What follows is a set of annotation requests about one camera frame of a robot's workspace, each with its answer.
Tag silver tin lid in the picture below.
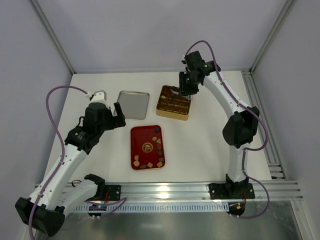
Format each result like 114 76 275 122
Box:
117 90 150 120

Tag silver metal tongs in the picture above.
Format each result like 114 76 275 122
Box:
170 86 193 101

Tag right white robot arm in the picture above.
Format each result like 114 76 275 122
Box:
179 51 260 200

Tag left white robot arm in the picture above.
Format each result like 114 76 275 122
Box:
15 90 126 240

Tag gold chocolate tin box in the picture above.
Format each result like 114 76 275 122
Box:
155 85 192 121

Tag tan square chocolate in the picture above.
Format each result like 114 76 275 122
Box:
133 160 140 167

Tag red rectangular tray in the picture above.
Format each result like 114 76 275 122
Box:
130 125 166 171

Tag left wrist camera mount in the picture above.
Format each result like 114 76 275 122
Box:
85 90 110 109

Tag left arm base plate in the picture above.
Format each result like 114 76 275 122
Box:
102 184 122 202

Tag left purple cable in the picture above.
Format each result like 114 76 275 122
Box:
27 86 128 240

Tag aluminium mounting rail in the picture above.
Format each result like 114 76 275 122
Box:
34 181 305 215

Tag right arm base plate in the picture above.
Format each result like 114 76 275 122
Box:
208 182 256 200

